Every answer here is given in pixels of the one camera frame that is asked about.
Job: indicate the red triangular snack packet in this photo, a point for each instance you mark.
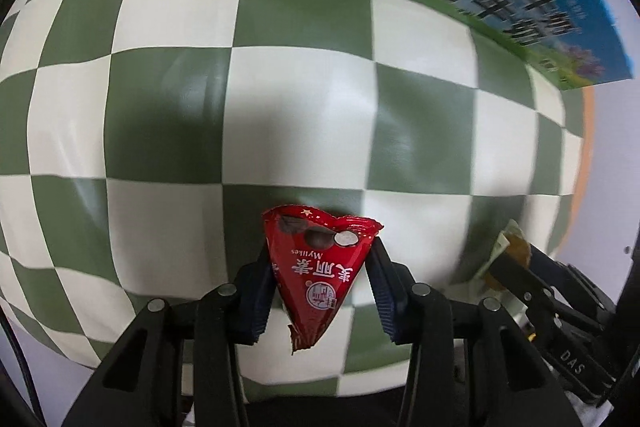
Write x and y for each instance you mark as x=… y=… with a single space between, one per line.
x=315 y=277

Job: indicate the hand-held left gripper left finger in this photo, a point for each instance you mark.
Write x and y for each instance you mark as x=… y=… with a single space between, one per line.
x=257 y=302

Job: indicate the brown yellow snack packet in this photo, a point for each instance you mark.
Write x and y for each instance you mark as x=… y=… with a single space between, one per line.
x=517 y=249

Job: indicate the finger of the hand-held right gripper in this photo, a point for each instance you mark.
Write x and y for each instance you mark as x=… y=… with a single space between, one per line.
x=520 y=279
x=542 y=259

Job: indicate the green white checkered tablecloth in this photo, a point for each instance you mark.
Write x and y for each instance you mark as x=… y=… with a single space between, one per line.
x=300 y=107

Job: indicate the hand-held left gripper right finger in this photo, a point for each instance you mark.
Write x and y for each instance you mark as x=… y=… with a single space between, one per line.
x=385 y=302

